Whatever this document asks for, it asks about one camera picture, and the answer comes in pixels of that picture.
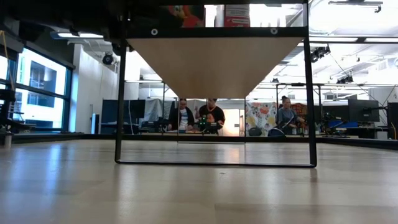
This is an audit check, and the red Froot Loops cereal box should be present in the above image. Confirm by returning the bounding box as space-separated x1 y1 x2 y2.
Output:
214 3 251 28

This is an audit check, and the person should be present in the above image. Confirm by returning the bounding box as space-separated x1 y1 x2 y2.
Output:
167 98 196 132
195 98 226 135
277 95 306 135

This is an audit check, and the white floral cloth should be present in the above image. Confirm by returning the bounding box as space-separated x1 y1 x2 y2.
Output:
245 101 278 137

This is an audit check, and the dark partition panel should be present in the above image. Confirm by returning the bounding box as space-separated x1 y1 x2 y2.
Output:
101 98 146 134

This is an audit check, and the black office chair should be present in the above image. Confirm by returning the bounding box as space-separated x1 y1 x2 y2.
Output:
267 127 285 137

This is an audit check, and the orange patterned cloth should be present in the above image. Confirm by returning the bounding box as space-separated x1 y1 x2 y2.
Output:
290 102 315 125

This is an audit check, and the black ceiling spotlight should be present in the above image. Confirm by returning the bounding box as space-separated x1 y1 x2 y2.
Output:
336 74 354 85
310 45 331 64

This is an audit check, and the ceiling light strip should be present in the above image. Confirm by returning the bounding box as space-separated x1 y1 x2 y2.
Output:
57 32 104 39
310 36 398 44

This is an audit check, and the blue bin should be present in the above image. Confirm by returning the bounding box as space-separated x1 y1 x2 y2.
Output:
328 119 358 129

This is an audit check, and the large window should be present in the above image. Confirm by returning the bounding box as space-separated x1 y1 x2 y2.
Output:
14 48 72 131

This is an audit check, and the black monitor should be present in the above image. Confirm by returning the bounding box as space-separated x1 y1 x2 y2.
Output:
348 98 381 123
387 101 398 140

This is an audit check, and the overhead lamp bar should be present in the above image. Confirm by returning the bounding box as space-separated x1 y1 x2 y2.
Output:
328 0 384 14

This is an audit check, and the black equipment stand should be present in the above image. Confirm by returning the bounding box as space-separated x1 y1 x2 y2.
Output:
0 77 37 134

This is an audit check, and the wooden shelf black metal frame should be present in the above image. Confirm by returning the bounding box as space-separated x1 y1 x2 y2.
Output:
114 0 318 169

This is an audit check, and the black overhead pipe frame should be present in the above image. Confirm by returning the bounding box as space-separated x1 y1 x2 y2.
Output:
275 82 398 103

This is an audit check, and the yellow cord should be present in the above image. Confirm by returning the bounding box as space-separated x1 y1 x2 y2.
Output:
0 29 16 91

